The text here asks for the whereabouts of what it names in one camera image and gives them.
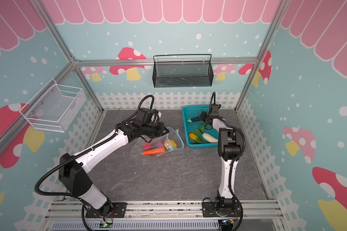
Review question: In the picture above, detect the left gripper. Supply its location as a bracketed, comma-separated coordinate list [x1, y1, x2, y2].
[141, 122, 170, 138]

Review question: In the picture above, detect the dark purple toy eggplant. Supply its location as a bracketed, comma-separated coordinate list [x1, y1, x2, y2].
[187, 114, 207, 123]

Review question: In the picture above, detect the clear zip top bag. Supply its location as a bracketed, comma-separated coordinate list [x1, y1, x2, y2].
[129, 127, 184, 157]

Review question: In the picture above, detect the purple toy onion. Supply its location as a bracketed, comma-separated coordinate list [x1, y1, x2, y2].
[156, 141, 165, 148]

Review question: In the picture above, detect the teal plastic basket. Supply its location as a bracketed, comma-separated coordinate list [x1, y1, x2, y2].
[182, 105, 218, 149]

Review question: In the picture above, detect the white toy daikon radish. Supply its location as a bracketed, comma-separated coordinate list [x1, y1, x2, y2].
[202, 133, 218, 143]

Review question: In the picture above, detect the orange toy carrot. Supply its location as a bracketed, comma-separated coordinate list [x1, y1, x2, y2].
[142, 148, 166, 156]

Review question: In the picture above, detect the yellow toy potato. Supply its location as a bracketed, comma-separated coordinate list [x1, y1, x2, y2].
[164, 139, 177, 152]

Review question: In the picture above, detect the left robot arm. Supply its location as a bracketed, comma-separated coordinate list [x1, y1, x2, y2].
[34, 108, 169, 211]

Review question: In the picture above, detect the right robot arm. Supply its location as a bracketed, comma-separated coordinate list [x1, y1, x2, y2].
[203, 103, 246, 217]

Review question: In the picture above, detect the green toy vegetable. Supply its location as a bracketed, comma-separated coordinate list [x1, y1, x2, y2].
[192, 124, 207, 135]

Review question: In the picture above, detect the black wire mesh basket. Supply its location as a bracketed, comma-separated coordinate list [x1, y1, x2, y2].
[152, 54, 214, 88]

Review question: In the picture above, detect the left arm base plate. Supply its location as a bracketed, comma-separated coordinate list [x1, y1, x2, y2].
[86, 202, 127, 218]

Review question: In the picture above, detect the white wire mesh basket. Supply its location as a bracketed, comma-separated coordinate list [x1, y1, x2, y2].
[19, 79, 86, 133]

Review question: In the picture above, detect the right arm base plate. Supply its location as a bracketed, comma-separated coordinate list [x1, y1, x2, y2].
[201, 201, 241, 218]

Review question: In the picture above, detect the white perforated cable tray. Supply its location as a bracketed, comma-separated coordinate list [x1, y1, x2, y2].
[50, 220, 220, 231]

